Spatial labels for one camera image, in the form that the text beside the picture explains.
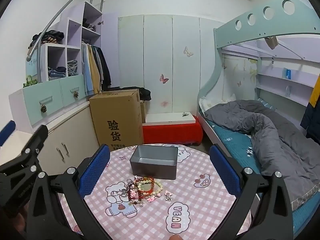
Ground red storage bench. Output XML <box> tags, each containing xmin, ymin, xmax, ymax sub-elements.
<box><xmin>143</xmin><ymin>115</ymin><xmax>203</xmax><ymax>145</ymax></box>

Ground teal drawer cabinet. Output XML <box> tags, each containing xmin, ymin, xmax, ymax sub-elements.
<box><xmin>9</xmin><ymin>75</ymin><xmax>87</xmax><ymax>133</ymax></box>

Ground hanging clothes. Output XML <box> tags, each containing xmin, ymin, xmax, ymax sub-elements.
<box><xmin>81</xmin><ymin>41</ymin><xmax>112</xmax><ymax>96</ymax></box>

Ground pink checkered tablecloth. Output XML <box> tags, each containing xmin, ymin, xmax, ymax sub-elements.
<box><xmin>58</xmin><ymin>143</ymin><xmax>253</xmax><ymax>240</ymax></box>

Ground grey duvet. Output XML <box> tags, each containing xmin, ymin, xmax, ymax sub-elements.
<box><xmin>204</xmin><ymin>100</ymin><xmax>319</xmax><ymax>210</ymax></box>

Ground dark red bead bracelet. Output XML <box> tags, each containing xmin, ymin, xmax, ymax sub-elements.
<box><xmin>121</xmin><ymin>179</ymin><xmax>146</xmax><ymax>207</ymax></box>

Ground teal bunk bed frame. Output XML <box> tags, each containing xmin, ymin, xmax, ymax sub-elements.
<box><xmin>198</xmin><ymin>0</ymin><xmax>319</xmax><ymax>144</ymax></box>

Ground cream lower cabinet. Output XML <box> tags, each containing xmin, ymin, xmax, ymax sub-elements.
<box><xmin>1</xmin><ymin>100</ymin><xmax>99</xmax><ymax>174</ymax></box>

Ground purple wall shelves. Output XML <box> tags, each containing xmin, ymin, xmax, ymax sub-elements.
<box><xmin>256</xmin><ymin>35</ymin><xmax>319</xmax><ymax>130</ymax></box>

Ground pink butterfly sticker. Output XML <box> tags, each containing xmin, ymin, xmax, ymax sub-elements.
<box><xmin>159</xmin><ymin>74</ymin><xmax>169</xmax><ymax>84</ymax></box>

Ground tall cardboard box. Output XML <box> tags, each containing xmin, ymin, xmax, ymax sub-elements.
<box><xmin>89</xmin><ymin>89</ymin><xmax>144</xmax><ymax>151</ymax></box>

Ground purple stair shelf unit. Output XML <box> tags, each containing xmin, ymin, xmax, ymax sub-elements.
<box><xmin>25</xmin><ymin>1</ymin><xmax>104</xmax><ymax>82</ymax></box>

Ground white wardrobe doors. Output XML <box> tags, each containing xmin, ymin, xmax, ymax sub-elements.
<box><xmin>118</xmin><ymin>15</ymin><xmax>222</xmax><ymax>114</ymax></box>

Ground teal bed sheet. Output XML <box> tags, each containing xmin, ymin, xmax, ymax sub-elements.
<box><xmin>203</xmin><ymin>119</ymin><xmax>319</xmax><ymax>237</ymax></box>

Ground grey metal tin box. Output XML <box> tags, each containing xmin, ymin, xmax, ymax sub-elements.
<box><xmin>130</xmin><ymin>145</ymin><xmax>178</xmax><ymax>180</ymax></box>

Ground cream bead bracelet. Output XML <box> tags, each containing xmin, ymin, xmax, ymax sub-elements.
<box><xmin>137</xmin><ymin>180</ymin><xmax>164</xmax><ymax>196</ymax></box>

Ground metal stair handrail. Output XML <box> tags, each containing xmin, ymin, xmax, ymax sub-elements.
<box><xmin>26</xmin><ymin>0</ymin><xmax>106</xmax><ymax>83</ymax></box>

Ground pink bow hair clip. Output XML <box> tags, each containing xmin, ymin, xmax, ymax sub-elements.
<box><xmin>164</xmin><ymin>190</ymin><xmax>173</xmax><ymax>202</ymax></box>

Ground pink bear charm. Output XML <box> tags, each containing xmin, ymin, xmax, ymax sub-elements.
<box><xmin>147</xmin><ymin>196</ymin><xmax>157</xmax><ymax>203</ymax></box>

